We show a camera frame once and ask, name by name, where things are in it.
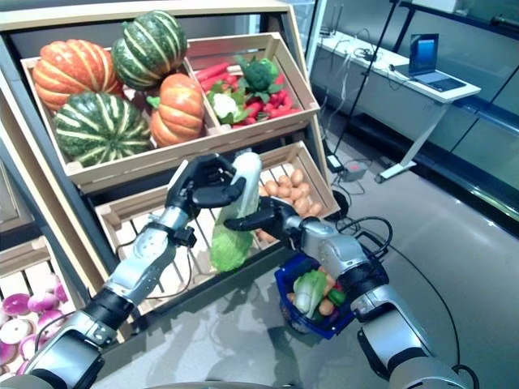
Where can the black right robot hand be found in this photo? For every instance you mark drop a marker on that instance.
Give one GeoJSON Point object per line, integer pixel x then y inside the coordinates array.
{"type": "Point", "coordinates": [280, 216]}

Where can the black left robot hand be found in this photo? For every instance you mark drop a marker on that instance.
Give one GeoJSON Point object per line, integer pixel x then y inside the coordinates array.
{"type": "Point", "coordinates": [202, 190]}

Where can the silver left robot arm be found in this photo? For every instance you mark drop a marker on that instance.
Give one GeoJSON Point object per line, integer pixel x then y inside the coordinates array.
{"type": "Point", "coordinates": [138, 263]}

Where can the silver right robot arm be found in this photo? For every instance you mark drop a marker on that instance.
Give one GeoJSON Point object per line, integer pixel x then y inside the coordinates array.
{"type": "Point", "coordinates": [336, 247]}

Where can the blue plastic shopping basket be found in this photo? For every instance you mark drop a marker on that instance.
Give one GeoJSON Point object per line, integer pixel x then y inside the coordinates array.
{"type": "Point", "coordinates": [320, 331]}

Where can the wooden slat crate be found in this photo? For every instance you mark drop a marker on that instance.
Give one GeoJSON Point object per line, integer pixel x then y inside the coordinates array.
{"type": "Point", "coordinates": [24, 251]}
{"type": "Point", "coordinates": [227, 44]}
{"type": "Point", "coordinates": [318, 178]}
{"type": "Point", "coordinates": [134, 204]}

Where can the wide wooden crate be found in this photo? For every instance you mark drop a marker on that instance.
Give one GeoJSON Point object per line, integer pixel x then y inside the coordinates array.
{"type": "Point", "coordinates": [134, 162]}

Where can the black power adapter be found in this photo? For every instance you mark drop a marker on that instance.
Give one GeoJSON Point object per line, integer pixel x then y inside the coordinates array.
{"type": "Point", "coordinates": [335, 162]}

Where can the small orange pumpkin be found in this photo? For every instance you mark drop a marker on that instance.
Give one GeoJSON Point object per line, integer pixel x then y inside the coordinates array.
{"type": "Point", "coordinates": [178, 111]}

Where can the small red radish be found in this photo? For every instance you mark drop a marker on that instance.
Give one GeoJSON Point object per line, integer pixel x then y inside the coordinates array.
{"type": "Point", "coordinates": [286, 111]}
{"type": "Point", "coordinates": [255, 108]}
{"type": "Point", "coordinates": [248, 121]}

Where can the grey box with red mark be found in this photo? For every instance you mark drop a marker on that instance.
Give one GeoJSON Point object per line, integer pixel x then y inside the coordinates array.
{"type": "Point", "coordinates": [353, 170]}

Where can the white cauliflower with leaves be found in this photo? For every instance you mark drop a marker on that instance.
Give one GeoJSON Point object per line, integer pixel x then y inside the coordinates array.
{"type": "Point", "coordinates": [225, 104]}

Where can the red bell pepper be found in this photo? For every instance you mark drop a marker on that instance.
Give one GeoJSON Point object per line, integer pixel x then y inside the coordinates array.
{"type": "Point", "coordinates": [337, 287]}

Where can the green bell pepper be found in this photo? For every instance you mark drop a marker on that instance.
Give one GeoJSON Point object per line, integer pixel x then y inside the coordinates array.
{"type": "Point", "coordinates": [336, 297]}

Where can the long red carrot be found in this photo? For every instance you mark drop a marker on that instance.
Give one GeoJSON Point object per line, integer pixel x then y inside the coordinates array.
{"type": "Point", "coordinates": [217, 82]}
{"type": "Point", "coordinates": [213, 71]}

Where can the green striped pumpkin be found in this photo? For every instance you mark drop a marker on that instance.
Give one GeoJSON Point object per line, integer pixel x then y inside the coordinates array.
{"type": "Point", "coordinates": [150, 48]}
{"type": "Point", "coordinates": [97, 129]}

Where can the green broccoli head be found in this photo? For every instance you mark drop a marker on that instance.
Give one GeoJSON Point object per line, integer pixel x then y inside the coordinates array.
{"type": "Point", "coordinates": [257, 75]}

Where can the white office desk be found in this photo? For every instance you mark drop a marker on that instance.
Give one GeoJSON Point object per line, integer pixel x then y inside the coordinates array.
{"type": "Point", "coordinates": [385, 93]}

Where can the black tripod stand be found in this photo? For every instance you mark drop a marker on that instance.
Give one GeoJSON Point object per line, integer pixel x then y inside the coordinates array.
{"type": "Point", "coordinates": [365, 76]}

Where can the purple white onion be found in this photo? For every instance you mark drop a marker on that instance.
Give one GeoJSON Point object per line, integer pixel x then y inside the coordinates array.
{"type": "Point", "coordinates": [49, 320]}
{"type": "Point", "coordinates": [16, 330]}
{"type": "Point", "coordinates": [22, 368]}
{"type": "Point", "coordinates": [42, 302]}
{"type": "Point", "coordinates": [61, 292]}
{"type": "Point", "coordinates": [50, 280]}
{"type": "Point", "coordinates": [31, 345]}
{"type": "Point", "coordinates": [16, 304]}
{"type": "Point", "coordinates": [7, 353]}

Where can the large orange pumpkin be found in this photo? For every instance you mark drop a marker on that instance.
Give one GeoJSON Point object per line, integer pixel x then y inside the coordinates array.
{"type": "Point", "coordinates": [69, 73]}

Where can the grey robot torso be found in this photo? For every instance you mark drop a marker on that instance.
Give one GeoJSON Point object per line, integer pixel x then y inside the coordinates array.
{"type": "Point", "coordinates": [223, 386]}

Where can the black desk gadget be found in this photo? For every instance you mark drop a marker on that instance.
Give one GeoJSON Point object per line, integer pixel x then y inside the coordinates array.
{"type": "Point", "coordinates": [365, 53]}

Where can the black antenna router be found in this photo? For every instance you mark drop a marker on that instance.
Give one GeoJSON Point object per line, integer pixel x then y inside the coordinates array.
{"type": "Point", "coordinates": [326, 31]}

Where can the wooden side crate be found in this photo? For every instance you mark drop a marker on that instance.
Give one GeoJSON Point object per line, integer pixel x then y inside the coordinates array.
{"type": "Point", "coordinates": [12, 219]}

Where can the wooden vegetable display rack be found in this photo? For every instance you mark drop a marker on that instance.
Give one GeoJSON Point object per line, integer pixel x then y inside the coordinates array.
{"type": "Point", "coordinates": [81, 20]}

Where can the open grey laptop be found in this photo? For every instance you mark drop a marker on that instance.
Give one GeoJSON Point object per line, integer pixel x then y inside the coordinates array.
{"type": "Point", "coordinates": [423, 52]}

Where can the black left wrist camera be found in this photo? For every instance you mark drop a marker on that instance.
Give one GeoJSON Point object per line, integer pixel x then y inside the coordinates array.
{"type": "Point", "coordinates": [186, 238]}

